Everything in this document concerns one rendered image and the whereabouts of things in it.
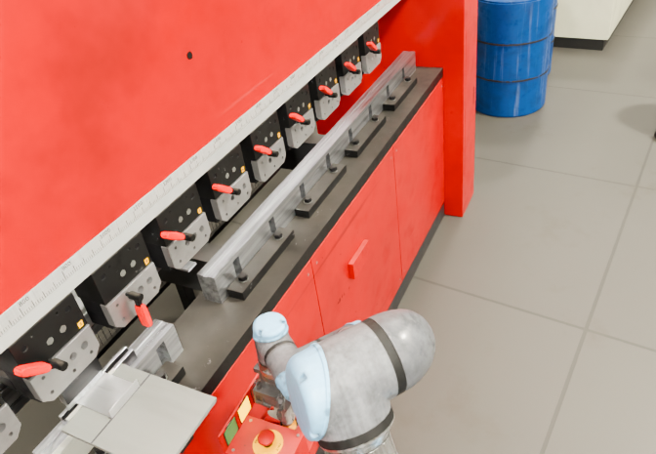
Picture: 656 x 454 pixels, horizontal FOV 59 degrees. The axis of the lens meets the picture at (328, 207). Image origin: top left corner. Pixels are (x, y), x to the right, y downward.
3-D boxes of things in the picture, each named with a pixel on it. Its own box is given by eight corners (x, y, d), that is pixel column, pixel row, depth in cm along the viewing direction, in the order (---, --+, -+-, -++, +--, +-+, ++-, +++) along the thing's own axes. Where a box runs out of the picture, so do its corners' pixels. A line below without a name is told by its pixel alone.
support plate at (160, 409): (162, 477, 106) (160, 474, 106) (62, 433, 117) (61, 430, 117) (217, 400, 119) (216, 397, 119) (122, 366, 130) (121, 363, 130)
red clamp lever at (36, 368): (22, 369, 99) (69, 361, 107) (7, 362, 100) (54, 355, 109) (20, 380, 99) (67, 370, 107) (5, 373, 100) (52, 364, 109)
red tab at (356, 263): (354, 279, 210) (352, 265, 206) (349, 278, 210) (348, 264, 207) (370, 254, 220) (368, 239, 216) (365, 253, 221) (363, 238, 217)
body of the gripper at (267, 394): (269, 381, 143) (264, 349, 136) (301, 392, 140) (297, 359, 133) (255, 405, 138) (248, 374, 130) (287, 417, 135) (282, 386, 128)
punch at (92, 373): (72, 412, 120) (54, 382, 114) (65, 409, 121) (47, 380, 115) (105, 375, 127) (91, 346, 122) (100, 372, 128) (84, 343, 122)
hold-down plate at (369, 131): (357, 157, 217) (356, 150, 215) (345, 156, 219) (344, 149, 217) (386, 122, 238) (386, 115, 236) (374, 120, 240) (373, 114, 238)
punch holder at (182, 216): (177, 273, 138) (156, 218, 129) (149, 267, 141) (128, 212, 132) (212, 236, 148) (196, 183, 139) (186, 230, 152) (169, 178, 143)
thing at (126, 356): (73, 429, 120) (68, 420, 118) (63, 424, 121) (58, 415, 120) (137, 357, 134) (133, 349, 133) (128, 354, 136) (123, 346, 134)
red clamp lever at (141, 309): (150, 329, 126) (137, 297, 121) (137, 325, 128) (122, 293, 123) (155, 324, 128) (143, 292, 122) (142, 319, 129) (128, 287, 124)
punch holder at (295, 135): (295, 151, 180) (286, 103, 171) (271, 148, 184) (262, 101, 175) (315, 129, 191) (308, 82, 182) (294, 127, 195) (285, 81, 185)
